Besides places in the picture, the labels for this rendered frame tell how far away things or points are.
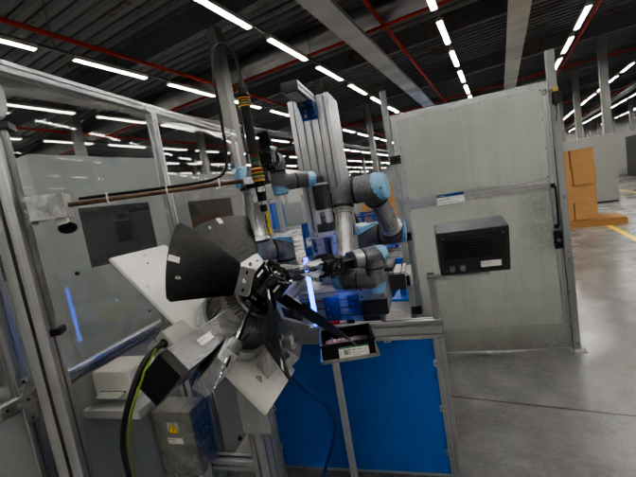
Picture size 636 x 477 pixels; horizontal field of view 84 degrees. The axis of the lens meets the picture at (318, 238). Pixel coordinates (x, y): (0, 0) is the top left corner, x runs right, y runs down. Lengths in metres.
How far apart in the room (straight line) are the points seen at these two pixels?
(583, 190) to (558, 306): 6.00
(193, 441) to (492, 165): 2.58
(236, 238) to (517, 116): 2.33
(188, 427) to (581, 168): 8.56
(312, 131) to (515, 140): 1.57
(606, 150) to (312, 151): 11.66
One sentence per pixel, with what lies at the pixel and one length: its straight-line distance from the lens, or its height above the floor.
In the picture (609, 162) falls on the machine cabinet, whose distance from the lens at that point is 13.22.
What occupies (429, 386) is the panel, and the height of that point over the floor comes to 0.55.
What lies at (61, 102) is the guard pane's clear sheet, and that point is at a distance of 1.73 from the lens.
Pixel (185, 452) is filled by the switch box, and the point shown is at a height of 0.70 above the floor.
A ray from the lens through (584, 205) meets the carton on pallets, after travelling 9.10.
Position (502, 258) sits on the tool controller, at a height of 1.10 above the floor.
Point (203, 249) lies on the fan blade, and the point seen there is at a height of 1.35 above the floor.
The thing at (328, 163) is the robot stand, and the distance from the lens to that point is 2.08.
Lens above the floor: 1.43
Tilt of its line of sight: 6 degrees down
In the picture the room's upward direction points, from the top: 10 degrees counter-clockwise
